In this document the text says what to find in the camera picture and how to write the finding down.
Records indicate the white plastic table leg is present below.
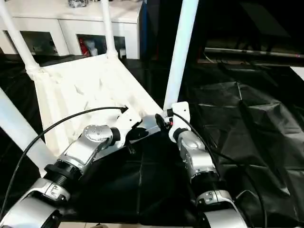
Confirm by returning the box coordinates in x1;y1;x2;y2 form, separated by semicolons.
162;0;200;112
0;0;40;72
0;87;57;178
101;0;117;59

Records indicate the white plastic table top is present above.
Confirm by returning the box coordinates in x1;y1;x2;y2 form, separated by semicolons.
26;53;167;164

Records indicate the black mat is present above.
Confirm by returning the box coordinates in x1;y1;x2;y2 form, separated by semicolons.
0;53;304;226

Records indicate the white flat board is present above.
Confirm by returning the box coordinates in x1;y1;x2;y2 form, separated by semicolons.
291;66;304;80

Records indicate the white cabinet with glass doors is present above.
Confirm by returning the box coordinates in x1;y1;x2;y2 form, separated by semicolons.
0;0;143;60

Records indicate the small grey metallic object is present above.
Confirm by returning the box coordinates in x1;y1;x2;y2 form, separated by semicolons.
68;0;90;8

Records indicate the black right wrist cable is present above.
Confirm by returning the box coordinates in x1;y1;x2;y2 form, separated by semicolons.
167;108;269;228

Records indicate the grey metal rail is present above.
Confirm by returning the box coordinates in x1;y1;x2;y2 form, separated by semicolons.
204;47;304;59

